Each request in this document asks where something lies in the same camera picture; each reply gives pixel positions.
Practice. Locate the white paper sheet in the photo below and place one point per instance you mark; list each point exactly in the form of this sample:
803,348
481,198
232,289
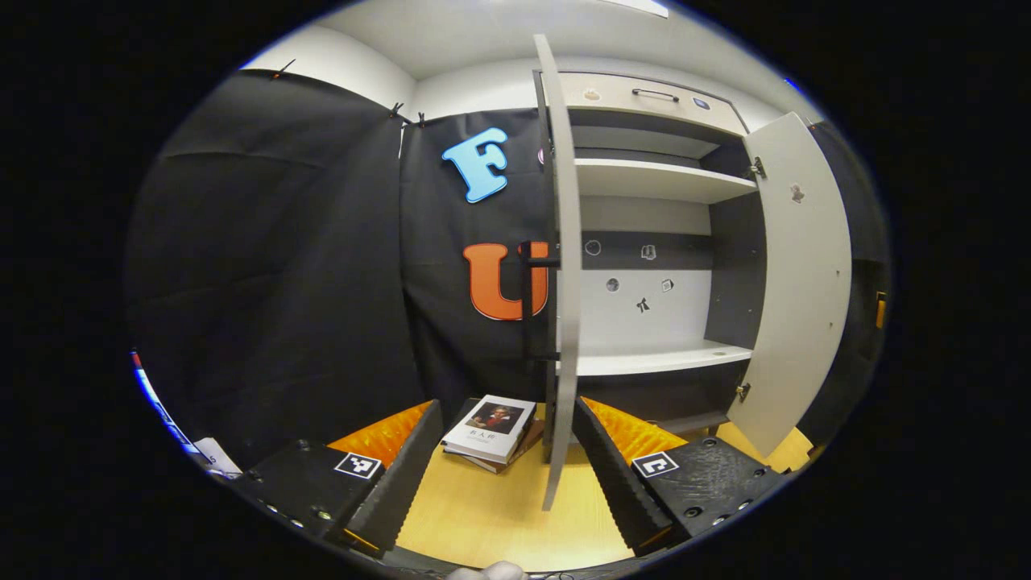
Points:
217,459

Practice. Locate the standing banner poster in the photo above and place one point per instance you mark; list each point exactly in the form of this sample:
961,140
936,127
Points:
161,415

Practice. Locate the grey double-door shoe cabinet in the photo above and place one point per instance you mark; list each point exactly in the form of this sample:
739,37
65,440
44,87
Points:
668,314

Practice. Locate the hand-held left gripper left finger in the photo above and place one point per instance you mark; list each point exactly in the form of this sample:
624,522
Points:
403,491

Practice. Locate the grey cabinet door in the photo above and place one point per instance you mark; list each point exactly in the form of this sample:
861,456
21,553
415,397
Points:
568,242
797,282

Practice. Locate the white cabinet shelf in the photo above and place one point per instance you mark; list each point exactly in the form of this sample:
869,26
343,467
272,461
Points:
652,360
652,179

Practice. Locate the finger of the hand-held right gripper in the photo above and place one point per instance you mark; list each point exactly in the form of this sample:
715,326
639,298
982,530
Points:
881,310

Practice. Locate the black backdrop cloth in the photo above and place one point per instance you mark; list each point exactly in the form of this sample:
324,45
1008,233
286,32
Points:
266,266

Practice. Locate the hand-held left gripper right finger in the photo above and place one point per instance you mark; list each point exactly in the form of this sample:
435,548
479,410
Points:
616,483

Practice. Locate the wide ceiling light panel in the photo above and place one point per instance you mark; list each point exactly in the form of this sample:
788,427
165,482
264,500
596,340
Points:
640,6

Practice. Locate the grey cabinet drawer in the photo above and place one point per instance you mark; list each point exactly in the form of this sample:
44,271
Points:
612,95

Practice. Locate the brown book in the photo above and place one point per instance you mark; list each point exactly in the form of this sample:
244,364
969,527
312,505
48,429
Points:
493,467

